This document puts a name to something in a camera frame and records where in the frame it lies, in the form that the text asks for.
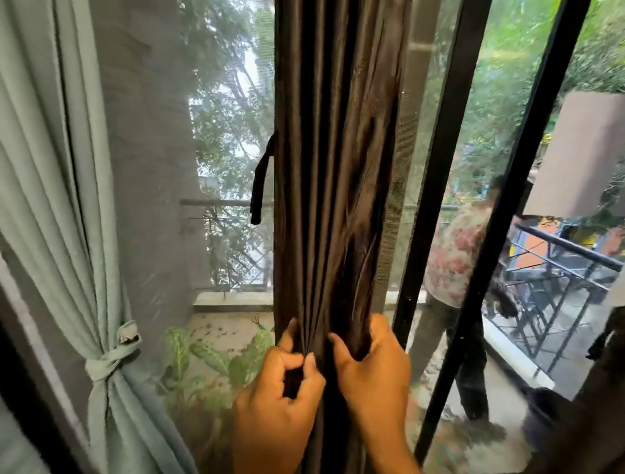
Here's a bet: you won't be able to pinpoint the person's right hand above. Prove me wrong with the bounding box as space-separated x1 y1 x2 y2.
328 314 414 441

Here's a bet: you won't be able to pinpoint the person's left hand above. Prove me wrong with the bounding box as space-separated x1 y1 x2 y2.
233 318 326 441

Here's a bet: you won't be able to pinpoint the dark brown curtain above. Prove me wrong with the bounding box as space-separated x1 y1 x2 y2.
272 0 413 474

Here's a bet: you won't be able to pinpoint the person's left forearm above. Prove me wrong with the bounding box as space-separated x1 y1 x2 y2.
232 437 319 474

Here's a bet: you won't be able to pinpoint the person's right forearm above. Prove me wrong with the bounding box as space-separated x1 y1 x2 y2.
364 435 424 474

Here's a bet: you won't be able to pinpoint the green leafy potted plant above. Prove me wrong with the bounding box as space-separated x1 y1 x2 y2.
155 317 275 440

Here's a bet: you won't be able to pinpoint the grey balcony railing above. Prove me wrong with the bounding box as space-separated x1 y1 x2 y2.
180 197 275 294

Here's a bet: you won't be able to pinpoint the light green curtain tieback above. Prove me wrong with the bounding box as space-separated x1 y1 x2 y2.
85 320 142 383

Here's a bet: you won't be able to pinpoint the black metal balcony railing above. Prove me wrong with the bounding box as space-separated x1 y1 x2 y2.
486 224 625 377

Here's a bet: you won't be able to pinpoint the green trees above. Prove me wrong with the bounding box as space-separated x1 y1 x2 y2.
178 0 625 230

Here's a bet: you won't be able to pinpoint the grey insect mesh screen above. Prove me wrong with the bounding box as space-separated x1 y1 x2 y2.
88 0 276 474

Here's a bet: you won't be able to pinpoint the beige hanging cloth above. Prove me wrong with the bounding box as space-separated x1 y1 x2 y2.
522 91 625 219

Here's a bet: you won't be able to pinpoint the light green curtain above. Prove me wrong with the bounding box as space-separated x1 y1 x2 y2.
0 0 198 474

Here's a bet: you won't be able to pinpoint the black curtain tie strap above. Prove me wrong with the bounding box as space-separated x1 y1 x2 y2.
249 132 276 226

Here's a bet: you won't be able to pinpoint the black sliding door frame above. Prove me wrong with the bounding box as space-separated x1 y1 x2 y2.
414 0 592 466
392 0 493 350

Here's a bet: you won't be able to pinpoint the dark window frame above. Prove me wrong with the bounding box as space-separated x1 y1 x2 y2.
0 273 91 474

